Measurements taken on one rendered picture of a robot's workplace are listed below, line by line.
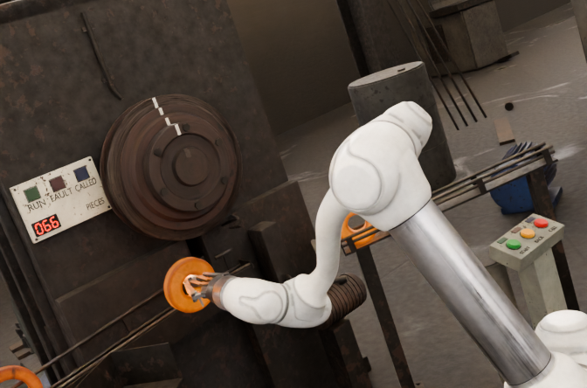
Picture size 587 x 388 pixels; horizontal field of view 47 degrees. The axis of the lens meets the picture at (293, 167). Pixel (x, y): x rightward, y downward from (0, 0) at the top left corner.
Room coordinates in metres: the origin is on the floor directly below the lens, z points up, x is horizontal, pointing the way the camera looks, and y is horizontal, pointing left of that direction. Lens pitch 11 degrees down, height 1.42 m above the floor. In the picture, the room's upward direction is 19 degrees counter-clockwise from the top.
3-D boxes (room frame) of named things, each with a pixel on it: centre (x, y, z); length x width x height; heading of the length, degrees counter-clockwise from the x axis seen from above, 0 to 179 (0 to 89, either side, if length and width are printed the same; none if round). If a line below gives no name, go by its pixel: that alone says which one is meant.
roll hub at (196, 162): (2.07, 0.31, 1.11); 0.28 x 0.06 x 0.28; 124
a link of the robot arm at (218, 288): (1.64, 0.26, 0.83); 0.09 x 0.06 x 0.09; 124
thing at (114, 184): (2.16, 0.36, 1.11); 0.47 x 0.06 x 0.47; 124
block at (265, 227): (2.30, 0.17, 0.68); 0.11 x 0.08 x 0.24; 34
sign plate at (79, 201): (2.06, 0.71, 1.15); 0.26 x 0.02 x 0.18; 124
